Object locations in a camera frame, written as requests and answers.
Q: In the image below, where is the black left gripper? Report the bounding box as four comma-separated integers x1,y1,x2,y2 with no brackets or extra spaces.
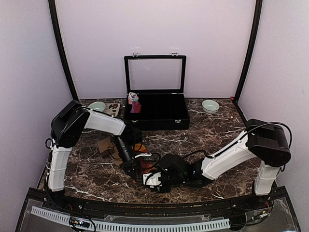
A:
114,137,141,183

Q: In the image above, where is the brown sock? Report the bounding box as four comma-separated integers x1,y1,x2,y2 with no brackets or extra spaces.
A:
98,137,115,157

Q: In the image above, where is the magenta striped sock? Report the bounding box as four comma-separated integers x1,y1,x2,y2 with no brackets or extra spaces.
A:
133,143,155,174

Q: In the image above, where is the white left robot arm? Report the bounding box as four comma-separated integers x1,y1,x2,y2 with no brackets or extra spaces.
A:
46,100,162,211

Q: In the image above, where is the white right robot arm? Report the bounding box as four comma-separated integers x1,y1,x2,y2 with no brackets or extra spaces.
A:
139,119,292,210

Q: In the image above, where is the magenta purple rolled sock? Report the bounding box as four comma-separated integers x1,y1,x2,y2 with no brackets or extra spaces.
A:
130,101,141,114

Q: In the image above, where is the green ceramic bowl on plate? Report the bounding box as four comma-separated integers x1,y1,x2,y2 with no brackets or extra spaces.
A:
88,101,106,112

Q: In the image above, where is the pink white rolled sock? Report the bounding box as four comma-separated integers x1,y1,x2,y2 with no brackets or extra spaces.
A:
128,92,139,105

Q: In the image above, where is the black compartment storage box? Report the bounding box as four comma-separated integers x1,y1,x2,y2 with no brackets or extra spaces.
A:
124,55,190,131

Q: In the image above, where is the green bowl at right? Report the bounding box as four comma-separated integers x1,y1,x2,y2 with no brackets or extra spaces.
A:
202,100,220,115

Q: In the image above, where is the white perforated front rail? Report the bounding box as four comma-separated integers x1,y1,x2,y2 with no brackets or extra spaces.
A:
30,206,230,232

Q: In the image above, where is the black right corner post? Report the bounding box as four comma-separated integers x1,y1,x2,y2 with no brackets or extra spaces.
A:
234,0,263,102

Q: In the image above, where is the black corner post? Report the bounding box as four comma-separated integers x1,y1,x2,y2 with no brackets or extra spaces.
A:
48,0,79,101
234,0,263,102

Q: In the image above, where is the black left corner post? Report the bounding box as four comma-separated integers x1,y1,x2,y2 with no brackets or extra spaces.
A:
48,0,79,101

